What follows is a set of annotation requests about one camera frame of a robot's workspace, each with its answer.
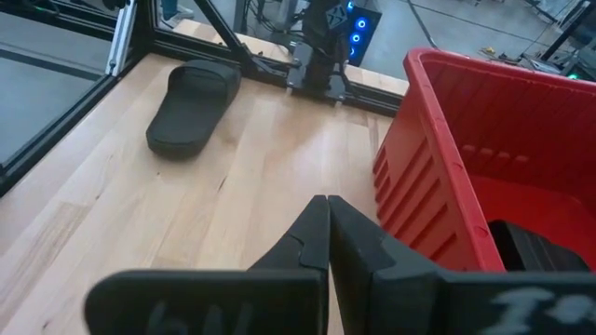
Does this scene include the black stand pole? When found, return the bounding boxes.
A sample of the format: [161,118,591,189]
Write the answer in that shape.
[539,0,596,81]

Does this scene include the black slide sandal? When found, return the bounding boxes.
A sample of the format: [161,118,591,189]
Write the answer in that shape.
[487,220,590,273]
[145,59,242,160]

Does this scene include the person's foot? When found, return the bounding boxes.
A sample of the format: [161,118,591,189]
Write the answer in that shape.
[159,0,196,30]

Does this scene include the red plastic bin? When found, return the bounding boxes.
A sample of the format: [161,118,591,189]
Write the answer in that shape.
[372,47,596,274]

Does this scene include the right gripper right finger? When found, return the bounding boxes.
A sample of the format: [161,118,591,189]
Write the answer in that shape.
[329,194,596,335]

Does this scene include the black diagonal frame strut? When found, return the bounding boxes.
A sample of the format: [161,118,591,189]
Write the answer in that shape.
[193,0,264,74]

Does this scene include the computer tower blue lights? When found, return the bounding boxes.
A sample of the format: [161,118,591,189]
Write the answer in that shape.
[343,0,384,60]

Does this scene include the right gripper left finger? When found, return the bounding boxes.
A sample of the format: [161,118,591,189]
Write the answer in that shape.
[83,194,331,335]

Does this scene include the black frame crossbar silver brackets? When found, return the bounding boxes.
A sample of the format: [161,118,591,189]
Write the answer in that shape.
[0,0,141,199]

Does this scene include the black frame side rail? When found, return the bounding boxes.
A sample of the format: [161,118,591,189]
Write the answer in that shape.
[153,25,407,118]

